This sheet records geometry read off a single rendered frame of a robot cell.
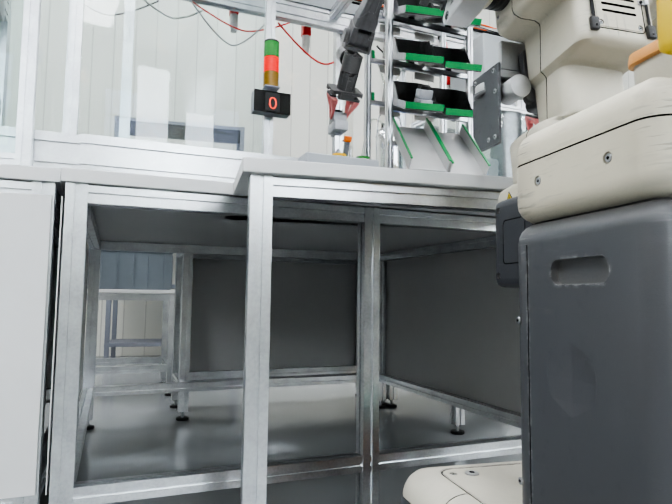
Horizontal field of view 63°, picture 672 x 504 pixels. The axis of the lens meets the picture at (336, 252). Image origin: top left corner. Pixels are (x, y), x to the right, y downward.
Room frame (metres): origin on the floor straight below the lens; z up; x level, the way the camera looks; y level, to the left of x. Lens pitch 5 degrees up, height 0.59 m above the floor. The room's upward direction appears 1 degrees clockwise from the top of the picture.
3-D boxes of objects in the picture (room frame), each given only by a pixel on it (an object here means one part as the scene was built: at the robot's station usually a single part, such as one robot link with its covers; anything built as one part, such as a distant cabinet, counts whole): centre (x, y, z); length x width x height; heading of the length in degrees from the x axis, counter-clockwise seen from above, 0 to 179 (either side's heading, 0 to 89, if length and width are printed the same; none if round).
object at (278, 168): (1.50, -0.16, 0.84); 0.90 x 0.70 x 0.03; 105
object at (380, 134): (2.64, -0.26, 1.32); 0.14 x 0.14 x 0.38
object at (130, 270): (3.34, 1.34, 0.73); 0.62 x 0.42 x 0.23; 112
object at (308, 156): (1.45, 0.00, 0.93); 0.21 x 0.07 x 0.06; 112
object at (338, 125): (1.68, 0.00, 1.14); 0.08 x 0.04 x 0.07; 22
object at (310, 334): (3.18, -0.21, 0.43); 2.20 x 0.38 x 0.86; 112
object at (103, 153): (1.43, 0.19, 0.91); 0.89 x 0.06 x 0.11; 112
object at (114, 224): (2.09, 0.16, 0.84); 1.50 x 1.41 x 0.03; 112
